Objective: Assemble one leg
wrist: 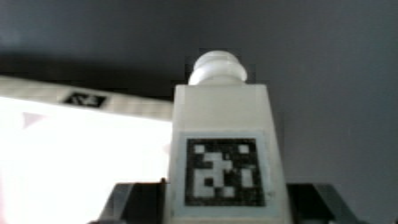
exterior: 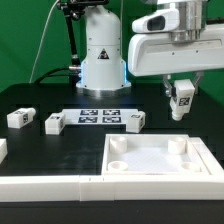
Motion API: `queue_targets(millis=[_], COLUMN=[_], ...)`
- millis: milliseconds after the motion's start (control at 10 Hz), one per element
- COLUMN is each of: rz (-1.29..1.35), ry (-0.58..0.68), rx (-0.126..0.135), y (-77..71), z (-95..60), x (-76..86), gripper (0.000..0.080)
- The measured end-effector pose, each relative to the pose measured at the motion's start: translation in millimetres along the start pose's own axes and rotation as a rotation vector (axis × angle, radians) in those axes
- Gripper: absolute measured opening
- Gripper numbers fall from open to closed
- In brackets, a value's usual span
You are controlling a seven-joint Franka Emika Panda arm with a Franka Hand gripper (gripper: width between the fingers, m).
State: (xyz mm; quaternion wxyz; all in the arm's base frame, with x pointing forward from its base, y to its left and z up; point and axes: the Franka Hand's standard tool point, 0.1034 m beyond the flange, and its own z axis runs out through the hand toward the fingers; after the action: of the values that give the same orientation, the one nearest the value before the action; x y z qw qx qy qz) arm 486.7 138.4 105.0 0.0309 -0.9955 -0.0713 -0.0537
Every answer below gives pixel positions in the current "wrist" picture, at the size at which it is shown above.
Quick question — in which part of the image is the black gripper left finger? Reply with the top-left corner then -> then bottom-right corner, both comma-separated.
87,180 -> 167,224

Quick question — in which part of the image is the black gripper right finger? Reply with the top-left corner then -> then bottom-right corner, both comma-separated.
288,183 -> 370,224

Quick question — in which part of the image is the white table leg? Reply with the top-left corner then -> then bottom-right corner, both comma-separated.
164,51 -> 293,224

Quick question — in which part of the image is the white square table top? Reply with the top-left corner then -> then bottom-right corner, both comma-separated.
0,75 -> 172,224

